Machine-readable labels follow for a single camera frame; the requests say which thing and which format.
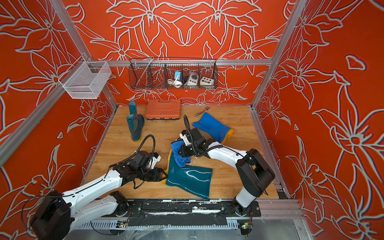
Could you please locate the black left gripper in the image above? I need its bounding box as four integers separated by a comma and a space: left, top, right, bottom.
137, 167, 170, 183

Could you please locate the white socket box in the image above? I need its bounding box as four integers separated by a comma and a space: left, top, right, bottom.
200, 77, 215, 88

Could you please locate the blue microfiber cloth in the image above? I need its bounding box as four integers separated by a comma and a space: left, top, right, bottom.
171, 140, 191, 168

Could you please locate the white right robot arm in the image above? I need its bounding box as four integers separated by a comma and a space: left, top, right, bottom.
179, 128, 276, 211

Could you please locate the black wire wall basket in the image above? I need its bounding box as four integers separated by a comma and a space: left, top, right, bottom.
128, 57, 219, 90

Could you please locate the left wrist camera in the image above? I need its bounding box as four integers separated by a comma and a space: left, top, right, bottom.
131, 150, 162, 170

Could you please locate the blue rubber boot orange sole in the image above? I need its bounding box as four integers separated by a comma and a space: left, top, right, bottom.
193, 113, 235, 144

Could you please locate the blue white small box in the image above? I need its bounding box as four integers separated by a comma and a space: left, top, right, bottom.
174, 71, 182, 82

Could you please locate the coiled white cable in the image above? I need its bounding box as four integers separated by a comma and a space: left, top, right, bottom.
166, 78, 184, 89

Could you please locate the clear plastic wall bin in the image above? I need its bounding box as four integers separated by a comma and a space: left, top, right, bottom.
59, 62, 112, 100

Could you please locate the teal rubber boot orange sole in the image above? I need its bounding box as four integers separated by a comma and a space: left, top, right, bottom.
127, 102, 145, 142

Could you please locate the white power adapter box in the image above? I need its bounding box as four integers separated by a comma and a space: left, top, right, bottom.
187, 72, 200, 87

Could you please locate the red plastic tool case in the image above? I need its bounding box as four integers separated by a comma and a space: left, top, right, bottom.
145, 100, 181, 120

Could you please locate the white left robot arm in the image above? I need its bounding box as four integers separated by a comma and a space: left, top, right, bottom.
31, 163, 168, 240

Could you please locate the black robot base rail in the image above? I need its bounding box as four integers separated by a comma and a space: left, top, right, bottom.
101, 198, 262, 229

